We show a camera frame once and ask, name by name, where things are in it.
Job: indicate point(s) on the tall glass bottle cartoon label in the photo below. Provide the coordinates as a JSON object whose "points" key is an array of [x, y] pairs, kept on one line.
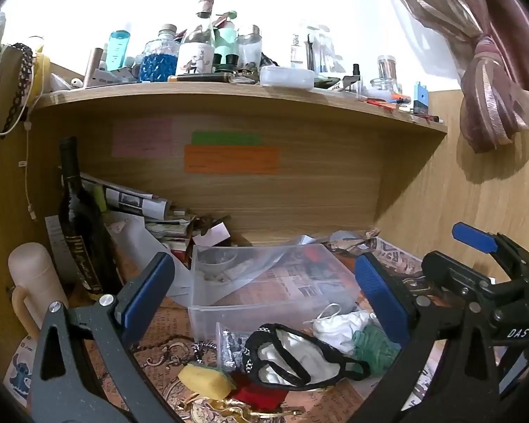
{"points": [[197, 55]]}

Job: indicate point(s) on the yellow tape roll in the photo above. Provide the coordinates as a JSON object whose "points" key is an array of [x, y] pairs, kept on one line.
{"points": [[43, 72]]}

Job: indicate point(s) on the brown pen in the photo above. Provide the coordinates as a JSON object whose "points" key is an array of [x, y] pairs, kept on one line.
{"points": [[200, 78]]}

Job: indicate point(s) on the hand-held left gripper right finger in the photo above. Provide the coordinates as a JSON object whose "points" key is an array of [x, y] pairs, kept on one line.
{"points": [[381, 295]]}

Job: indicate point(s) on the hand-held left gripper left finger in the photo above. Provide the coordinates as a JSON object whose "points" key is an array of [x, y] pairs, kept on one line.
{"points": [[152, 291]]}

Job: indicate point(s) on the orange sticky note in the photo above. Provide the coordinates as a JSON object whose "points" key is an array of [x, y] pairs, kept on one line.
{"points": [[231, 159]]}

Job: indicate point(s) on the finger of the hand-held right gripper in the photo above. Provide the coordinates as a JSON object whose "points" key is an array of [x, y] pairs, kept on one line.
{"points": [[445, 271], [473, 235]]}

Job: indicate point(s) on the small glass jar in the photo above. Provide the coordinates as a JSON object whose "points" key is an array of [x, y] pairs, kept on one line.
{"points": [[386, 72]]}

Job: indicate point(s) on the translucent plastic sheet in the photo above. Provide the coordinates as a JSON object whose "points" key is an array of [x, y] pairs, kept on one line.
{"points": [[137, 240]]}

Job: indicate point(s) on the small clear bag dark contents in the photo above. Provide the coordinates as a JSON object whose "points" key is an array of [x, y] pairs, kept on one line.
{"points": [[230, 347]]}

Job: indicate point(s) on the glass bottle blue beads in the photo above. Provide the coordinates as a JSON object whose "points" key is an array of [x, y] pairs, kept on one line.
{"points": [[159, 59]]}

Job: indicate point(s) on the clear plastic bag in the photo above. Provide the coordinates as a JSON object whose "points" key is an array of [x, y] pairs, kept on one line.
{"points": [[299, 243]]}

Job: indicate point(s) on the cream thermos bottle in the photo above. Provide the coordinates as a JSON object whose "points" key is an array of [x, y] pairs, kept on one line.
{"points": [[31, 284]]}

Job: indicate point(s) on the white face mask black trim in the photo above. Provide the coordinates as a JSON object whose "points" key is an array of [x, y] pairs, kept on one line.
{"points": [[286, 354]]}

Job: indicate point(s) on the blue plastic block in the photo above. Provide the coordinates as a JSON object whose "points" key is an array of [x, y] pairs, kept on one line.
{"points": [[421, 97]]}

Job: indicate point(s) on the green knitted cloth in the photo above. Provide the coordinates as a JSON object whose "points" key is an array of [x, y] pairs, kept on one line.
{"points": [[374, 349]]}

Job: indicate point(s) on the red cloth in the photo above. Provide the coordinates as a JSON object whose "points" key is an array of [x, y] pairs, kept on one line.
{"points": [[258, 395]]}

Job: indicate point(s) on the white plastic lidded container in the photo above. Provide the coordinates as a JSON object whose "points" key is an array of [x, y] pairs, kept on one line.
{"points": [[286, 77]]}

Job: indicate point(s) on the white paper card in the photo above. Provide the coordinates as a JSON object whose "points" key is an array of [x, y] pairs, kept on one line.
{"points": [[213, 234]]}

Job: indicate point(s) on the wooden shelf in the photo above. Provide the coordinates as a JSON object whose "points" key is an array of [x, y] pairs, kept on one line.
{"points": [[247, 101]]}

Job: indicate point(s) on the clear plastic storage box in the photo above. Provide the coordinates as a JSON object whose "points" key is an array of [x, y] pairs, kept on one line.
{"points": [[264, 282]]}

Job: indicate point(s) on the dark wine bottle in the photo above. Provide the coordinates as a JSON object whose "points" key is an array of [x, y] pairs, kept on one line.
{"points": [[79, 229]]}

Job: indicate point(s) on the cartoon sticker card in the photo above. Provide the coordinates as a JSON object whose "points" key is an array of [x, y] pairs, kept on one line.
{"points": [[21, 370]]}

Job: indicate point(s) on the yellow sponge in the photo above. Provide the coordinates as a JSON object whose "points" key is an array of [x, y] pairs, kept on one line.
{"points": [[205, 382]]}

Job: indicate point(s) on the pink sticky note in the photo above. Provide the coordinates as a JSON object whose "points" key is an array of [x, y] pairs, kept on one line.
{"points": [[142, 137]]}

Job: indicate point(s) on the blue clear plastic bottle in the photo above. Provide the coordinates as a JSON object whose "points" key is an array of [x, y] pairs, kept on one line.
{"points": [[119, 50]]}

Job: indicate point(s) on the maroon striped curtain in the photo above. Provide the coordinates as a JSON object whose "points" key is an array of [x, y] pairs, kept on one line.
{"points": [[489, 53]]}

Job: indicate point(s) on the black lace band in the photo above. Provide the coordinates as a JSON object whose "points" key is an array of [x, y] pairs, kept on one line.
{"points": [[21, 83]]}

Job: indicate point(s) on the newspaper desk lining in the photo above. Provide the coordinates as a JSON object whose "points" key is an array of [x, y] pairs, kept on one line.
{"points": [[401, 261]]}

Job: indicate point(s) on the stack of newspapers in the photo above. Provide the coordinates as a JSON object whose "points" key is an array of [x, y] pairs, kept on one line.
{"points": [[145, 211]]}

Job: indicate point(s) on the clear plastic packaging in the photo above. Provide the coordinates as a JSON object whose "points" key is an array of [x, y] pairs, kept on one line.
{"points": [[319, 48]]}

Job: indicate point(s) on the mint green bottle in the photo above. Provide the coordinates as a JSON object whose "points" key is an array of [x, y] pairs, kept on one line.
{"points": [[226, 42]]}

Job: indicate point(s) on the clear glass jar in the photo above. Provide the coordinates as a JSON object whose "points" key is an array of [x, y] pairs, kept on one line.
{"points": [[249, 46]]}

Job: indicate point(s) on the cardboard tube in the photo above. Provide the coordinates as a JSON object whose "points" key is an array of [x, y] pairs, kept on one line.
{"points": [[91, 67]]}

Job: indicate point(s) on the green sticky note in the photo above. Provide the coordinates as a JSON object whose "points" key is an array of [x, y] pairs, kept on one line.
{"points": [[225, 139]]}

